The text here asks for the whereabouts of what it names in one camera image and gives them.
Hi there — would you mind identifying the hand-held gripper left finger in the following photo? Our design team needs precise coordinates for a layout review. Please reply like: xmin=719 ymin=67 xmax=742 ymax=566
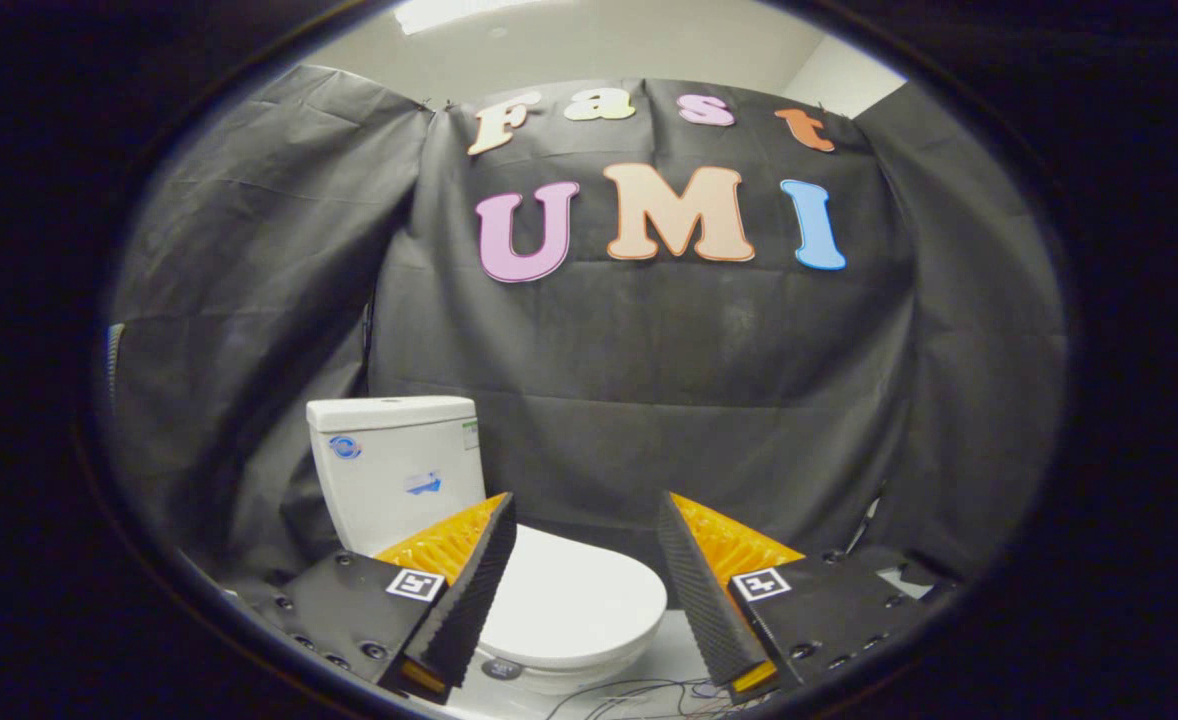
xmin=254 ymin=492 xmax=518 ymax=706

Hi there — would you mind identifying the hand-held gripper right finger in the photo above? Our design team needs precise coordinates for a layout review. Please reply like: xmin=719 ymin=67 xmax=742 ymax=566
xmin=657 ymin=491 xmax=935 ymax=701

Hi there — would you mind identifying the white toilet lid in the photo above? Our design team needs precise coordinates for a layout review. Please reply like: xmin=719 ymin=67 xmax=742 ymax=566
xmin=479 ymin=522 xmax=668 ymax=669

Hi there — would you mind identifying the white toilet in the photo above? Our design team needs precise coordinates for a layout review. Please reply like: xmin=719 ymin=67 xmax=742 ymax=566
xmin=306 ymin=395 xmax=668 ymax=696

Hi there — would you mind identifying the black backdrop cloth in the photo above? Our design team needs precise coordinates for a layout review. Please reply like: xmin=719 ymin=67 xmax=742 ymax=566
xmin=109 ymin=62 xmax=1068 ymax=591

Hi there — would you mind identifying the tangle of thin cables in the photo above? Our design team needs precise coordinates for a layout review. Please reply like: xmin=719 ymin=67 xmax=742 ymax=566
xmin=547 ymin=678 xmax=740 ymax=719

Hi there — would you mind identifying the grey ribbed hose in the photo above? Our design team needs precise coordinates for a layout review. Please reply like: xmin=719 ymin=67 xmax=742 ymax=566
xmin=104 ymin=322 xmax=128 ymax=401

